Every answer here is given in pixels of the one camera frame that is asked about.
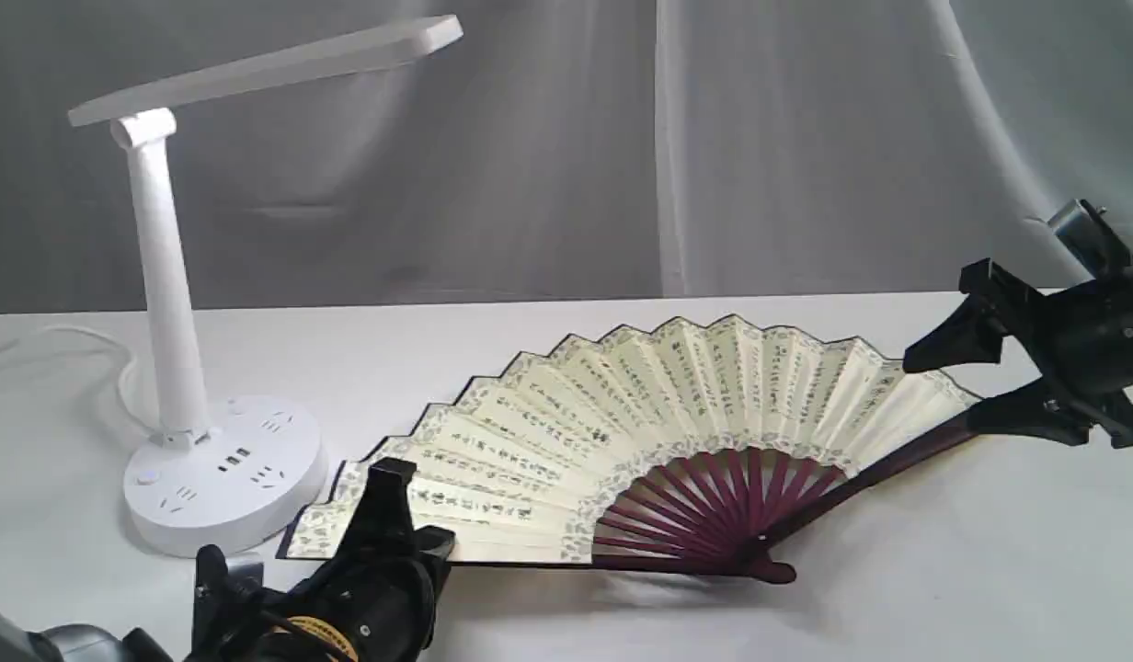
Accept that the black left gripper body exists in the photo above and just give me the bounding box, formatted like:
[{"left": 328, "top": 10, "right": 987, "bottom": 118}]
[{"left": 188, "top": 545, "right": 450, "bottom": 661}]

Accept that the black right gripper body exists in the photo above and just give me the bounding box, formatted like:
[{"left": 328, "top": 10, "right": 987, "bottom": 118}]
[{"left": 960, "top": 258, "right": 1133, "bottom": 449}]

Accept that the cream paper folding fan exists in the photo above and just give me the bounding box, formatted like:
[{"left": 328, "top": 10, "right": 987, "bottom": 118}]
[{"left": 278, "top": 314, "right": 979, "bottom": 584}]

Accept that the white desk lamp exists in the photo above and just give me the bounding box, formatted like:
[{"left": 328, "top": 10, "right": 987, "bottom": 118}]
[{"left": 69, "top": 14, "right": 465, "bottom": 558}]

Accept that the grey backdrop curtain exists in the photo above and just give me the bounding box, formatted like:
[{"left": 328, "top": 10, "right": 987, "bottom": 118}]
[{"left": 0, "top": 1, "right": 1133, "bottom": 314}]

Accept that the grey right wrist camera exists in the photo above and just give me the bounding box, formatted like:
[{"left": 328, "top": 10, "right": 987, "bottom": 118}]
[{"left": 1046, "top": 200, "right": 1133, "bottom": 280}]

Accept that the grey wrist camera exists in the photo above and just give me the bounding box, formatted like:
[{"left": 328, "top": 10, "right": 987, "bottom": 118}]
[
  {"left": 1046, "top": 200, "right": 1133, "bottom": 280},
  {"left": 221, "top": 552, "right": 264, "bottom": 600}
]

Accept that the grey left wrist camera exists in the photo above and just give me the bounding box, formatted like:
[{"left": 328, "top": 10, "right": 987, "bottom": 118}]
[{"left": 221, "top": 552, "right": 264, "bottom": 600}]

